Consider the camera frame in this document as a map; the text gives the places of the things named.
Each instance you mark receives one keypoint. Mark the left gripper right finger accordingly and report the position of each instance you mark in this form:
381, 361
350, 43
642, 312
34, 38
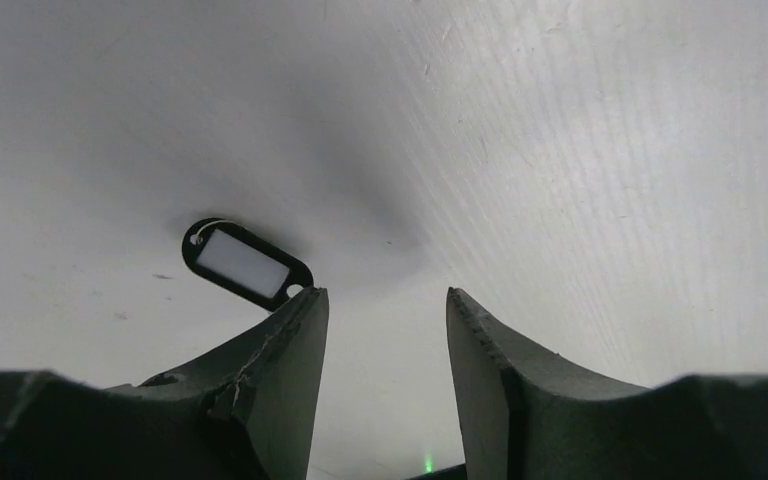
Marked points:
525, 412

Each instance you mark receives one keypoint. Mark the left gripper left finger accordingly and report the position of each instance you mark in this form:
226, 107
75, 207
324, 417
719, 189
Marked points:
243, 410

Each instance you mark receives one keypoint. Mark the key with black tag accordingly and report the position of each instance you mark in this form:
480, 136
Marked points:
232, 257

